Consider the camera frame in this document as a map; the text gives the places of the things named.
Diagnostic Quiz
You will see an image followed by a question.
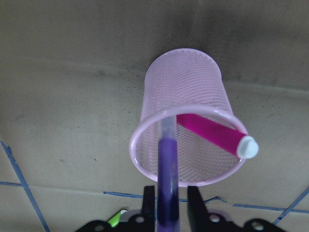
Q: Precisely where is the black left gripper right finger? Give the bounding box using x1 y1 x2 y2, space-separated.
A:
187 186 209 232

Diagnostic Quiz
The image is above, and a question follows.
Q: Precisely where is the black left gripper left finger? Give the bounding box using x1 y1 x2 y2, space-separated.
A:
141 186 155 232

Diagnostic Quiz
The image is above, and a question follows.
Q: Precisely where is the purple marker pen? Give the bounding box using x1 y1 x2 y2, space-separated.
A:
157 116 180 232

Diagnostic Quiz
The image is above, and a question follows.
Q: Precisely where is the pink marker pen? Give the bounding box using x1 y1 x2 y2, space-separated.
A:
177 114 259 160

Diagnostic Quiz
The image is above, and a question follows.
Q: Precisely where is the green highlighter pen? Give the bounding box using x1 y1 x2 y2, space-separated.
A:
107 209 127 228

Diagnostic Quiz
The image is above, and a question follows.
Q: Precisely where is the pink mesh cup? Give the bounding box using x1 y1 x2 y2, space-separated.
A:
129 48 247 187

